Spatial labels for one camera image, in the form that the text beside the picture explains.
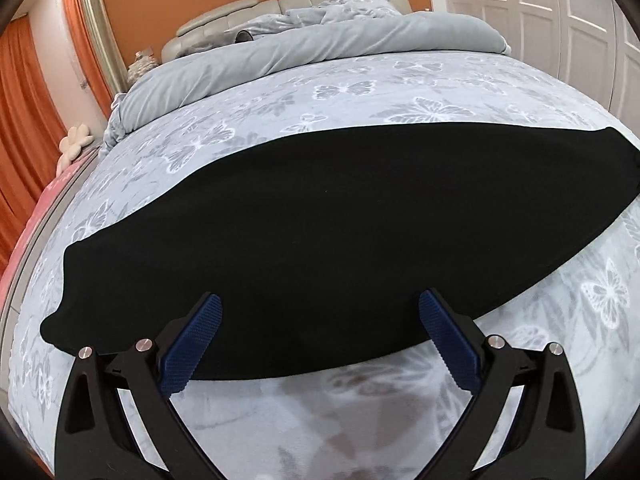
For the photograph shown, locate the white low cabinet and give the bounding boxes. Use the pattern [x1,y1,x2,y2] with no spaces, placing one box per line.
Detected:
[0,147,103,321]

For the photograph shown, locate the grey duvet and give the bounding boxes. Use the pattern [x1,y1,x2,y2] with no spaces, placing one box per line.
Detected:
[104,10,512,153]

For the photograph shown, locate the black pants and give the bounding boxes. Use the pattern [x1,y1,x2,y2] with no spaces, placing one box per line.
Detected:
[40,125,640,381]

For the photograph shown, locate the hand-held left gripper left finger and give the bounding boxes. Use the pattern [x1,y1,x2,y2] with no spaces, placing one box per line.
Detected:
[55,291,226,480]

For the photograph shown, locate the silver moulded frame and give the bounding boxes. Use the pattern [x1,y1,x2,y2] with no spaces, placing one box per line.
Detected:
[72,0,132,95]

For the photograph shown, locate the butterfly print pillow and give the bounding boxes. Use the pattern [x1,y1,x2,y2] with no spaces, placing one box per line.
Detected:
[281,0,402,30]

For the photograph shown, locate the butterfly print bedspread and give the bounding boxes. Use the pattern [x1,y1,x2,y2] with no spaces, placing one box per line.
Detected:
[0,50,640,480]

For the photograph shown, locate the white flower plush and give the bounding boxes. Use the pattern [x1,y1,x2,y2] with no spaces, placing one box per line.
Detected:
[58,123,95,171]

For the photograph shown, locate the white bedside ornament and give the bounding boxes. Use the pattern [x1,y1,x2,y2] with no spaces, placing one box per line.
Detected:
[127,47,159,87]

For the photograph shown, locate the pink cloth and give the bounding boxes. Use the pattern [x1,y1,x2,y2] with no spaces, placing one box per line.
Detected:
[0,157,82,311]

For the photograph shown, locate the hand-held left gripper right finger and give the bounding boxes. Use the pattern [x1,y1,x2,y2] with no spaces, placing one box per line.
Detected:
[419,288,588,480]

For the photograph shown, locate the beige padded headboard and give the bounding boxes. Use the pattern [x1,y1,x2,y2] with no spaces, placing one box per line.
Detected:
[161,0,413,63]

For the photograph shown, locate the orange curtain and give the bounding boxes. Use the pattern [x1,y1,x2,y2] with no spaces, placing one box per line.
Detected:
[0,17,68,281]
[59,0,115,107]

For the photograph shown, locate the white panelled wardrobe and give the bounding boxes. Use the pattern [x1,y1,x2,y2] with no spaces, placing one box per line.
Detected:
[437,0,640,137]

